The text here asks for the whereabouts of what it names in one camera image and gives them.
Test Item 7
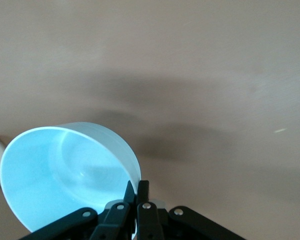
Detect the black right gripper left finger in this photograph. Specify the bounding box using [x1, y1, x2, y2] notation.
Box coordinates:
[19, 180, 136, 240]

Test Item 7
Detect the brown table cover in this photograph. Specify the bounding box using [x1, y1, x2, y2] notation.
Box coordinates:
[0, 0, 300, 240]

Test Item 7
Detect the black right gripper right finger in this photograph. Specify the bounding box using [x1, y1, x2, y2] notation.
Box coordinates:
[136, 179, 246, 240]

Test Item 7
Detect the light blue plastic bowl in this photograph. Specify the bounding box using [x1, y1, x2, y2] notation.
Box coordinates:
[0, 121, 142, 236]

